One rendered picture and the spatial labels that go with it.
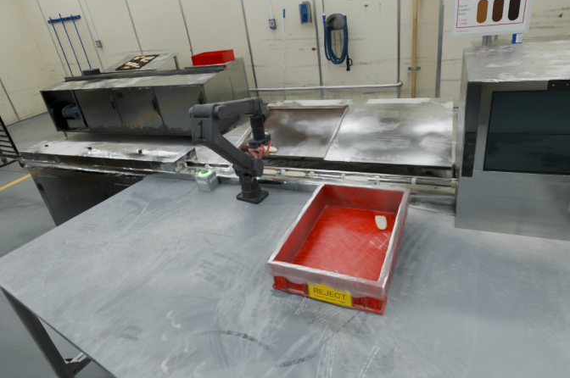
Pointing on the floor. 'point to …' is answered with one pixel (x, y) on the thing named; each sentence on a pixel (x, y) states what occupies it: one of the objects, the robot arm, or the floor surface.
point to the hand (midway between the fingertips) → (262, 156)
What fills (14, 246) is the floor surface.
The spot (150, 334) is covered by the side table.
